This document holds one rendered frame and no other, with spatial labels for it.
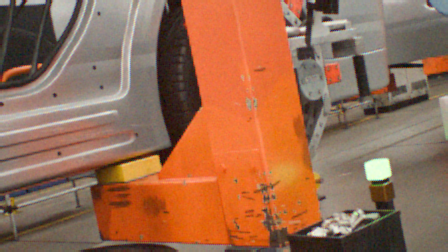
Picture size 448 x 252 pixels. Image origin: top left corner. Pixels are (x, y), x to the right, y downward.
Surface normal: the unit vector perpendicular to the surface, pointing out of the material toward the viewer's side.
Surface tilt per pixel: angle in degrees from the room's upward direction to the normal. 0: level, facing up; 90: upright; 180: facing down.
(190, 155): 90
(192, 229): 90
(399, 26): 89
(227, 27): 90
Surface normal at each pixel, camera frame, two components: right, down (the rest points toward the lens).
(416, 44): -0.49, 0.51
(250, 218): -0.69, 0.18
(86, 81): 0.70, -0.09
